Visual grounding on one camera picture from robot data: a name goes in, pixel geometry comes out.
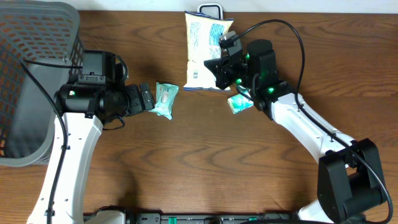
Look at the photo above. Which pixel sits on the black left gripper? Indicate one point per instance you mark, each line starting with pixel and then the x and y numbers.
pixel 134 99

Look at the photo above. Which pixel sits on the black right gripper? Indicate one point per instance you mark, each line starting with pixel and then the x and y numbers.
pixel 217 70

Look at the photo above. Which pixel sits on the teal wet wipes pack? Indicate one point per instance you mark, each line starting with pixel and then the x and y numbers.
pixel 165 96

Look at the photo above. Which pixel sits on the white blue-edged snack bag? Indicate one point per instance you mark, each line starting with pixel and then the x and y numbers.
pixel 203 34

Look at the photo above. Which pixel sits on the teal tissue pack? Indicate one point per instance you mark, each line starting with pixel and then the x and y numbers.
pixel 239 103

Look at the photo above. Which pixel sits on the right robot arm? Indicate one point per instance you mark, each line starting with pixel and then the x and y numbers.
pixel 350 175

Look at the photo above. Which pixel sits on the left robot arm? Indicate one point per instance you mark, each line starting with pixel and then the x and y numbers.
pixel 97 96

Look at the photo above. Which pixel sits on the white barcode scanner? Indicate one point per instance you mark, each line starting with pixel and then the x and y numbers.
pixel 211 9

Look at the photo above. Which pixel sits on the grey plastic mesh basket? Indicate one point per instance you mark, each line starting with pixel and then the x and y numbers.
pixel 44 37

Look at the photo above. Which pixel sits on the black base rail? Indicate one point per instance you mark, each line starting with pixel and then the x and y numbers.
pixel 156 218

